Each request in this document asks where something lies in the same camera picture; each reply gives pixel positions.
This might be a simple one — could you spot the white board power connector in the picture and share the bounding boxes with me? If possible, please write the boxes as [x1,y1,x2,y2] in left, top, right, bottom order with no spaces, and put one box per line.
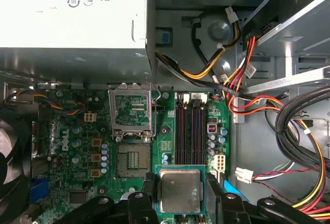
[213,153,226,183]

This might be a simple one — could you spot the CPU socket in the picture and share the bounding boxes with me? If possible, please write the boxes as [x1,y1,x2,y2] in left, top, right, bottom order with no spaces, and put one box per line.
[115,143,152,180]

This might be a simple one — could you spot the black RAM slot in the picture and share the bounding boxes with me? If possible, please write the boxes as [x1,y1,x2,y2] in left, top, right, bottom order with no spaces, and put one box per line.
[182,92,190,224]
[198,92,208,224]
[191,92,199,224]

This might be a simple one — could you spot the short blue data wire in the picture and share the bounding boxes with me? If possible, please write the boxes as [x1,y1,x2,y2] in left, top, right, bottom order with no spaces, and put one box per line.
[223,179,237,197]

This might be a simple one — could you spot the blue VGA port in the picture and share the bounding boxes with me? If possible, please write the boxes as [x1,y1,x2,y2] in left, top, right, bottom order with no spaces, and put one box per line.
[31,178,50,204]

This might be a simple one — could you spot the white loose wire connector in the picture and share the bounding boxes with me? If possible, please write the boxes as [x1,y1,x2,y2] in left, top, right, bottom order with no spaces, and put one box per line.
[235,166,255,185]

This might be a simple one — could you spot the yellow red wire harness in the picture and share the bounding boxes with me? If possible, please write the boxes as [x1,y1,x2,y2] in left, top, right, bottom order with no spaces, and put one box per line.
[290,119,330,221]

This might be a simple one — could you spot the green motherboard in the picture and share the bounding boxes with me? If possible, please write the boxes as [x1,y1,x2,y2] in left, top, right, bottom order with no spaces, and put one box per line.
[5,82,232,224]

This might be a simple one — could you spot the silver CPU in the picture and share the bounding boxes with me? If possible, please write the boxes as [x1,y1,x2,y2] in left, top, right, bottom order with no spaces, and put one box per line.
[152,164,207,215]

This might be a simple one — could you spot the black cable bundle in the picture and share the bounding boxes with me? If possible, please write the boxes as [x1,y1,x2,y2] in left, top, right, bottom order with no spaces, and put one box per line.
[275,86,330,176]

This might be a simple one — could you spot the multicoloured fan wire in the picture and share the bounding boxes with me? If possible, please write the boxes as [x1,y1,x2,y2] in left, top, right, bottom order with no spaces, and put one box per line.
[5,89,86,116]

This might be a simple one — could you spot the red orange wire bundle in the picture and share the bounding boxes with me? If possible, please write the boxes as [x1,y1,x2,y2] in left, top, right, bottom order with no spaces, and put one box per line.
[221,35,286,118]

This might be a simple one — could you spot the metal locking lever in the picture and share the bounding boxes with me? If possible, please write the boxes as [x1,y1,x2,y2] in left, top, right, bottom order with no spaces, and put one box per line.
[148,81,162,141]

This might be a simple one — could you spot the blue plastic case clip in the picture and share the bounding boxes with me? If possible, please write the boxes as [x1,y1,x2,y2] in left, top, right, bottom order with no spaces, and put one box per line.
[161,31,171,46]

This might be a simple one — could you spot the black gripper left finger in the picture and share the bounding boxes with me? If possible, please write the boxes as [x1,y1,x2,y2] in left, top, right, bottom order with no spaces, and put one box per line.
[51,171,158,224]

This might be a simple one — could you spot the grey optical drive cage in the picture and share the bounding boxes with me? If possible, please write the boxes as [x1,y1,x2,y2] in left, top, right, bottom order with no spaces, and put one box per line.
[241,0,330,95]

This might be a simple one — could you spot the black case fan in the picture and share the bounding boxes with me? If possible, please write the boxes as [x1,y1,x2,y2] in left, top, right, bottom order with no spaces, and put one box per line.
[0,119,33,209]

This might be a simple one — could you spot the black open PC case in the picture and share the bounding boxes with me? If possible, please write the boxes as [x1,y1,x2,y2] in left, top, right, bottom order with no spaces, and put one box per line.
[0,0,330,224]

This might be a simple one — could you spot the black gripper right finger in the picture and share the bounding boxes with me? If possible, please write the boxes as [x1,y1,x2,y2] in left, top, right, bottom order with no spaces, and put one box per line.
[205,174,322,224]

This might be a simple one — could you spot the grey power supply unit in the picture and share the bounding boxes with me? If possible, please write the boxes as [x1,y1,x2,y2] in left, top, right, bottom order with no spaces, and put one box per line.
[0,0,157,84]

